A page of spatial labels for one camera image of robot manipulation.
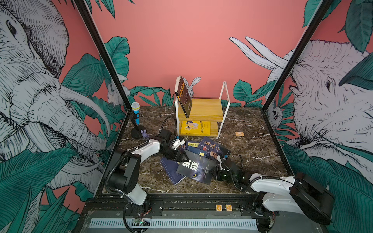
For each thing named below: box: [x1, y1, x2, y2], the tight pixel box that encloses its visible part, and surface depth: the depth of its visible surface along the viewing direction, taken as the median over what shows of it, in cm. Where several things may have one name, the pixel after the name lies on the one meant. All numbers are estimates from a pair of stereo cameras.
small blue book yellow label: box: [186, 140, 208, 158], surface depth 95 cm
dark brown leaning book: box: [174, 76, 193, 118], surface depth 81 cm
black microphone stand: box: [130, 115, 147, 139], surface depth 103 cm
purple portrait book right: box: [198, 136, 231, 161], surface depth 97 cm
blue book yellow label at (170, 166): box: [160, 157, 187, 186], surface depth 86 cm
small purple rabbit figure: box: [140, 129, 150, 138], surface depth 100 cm
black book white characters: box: [176, 149, 216, 185], surface depth 86 cm
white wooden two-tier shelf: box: [174, 81, 231, 140], surface depth 97 cm
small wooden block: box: [235, 132, 245, 137], surface depth 106 cm
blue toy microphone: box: [131, 101, 141, 126], surface depth 91 cm
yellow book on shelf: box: [180, 120, 211, 136], surface depth 104 cm
